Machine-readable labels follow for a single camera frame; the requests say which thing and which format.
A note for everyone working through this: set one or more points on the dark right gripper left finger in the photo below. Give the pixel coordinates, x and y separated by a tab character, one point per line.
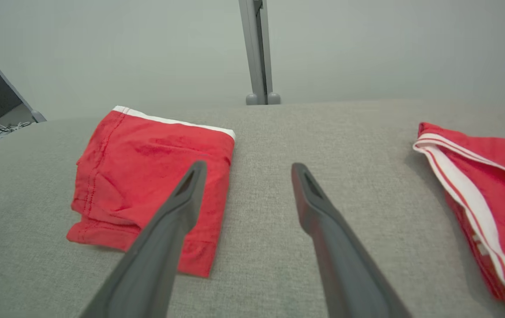
155	265

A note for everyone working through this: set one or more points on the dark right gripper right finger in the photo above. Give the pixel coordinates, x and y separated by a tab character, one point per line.
345	274

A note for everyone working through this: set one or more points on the red Bulls basketball jersey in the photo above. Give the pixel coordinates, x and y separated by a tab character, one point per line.
124	176

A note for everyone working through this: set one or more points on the grey cylindrical post foot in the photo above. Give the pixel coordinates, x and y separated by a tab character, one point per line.
252	99
274	98

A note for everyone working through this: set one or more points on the grey vertical wall post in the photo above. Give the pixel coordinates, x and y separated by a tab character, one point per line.
252	44

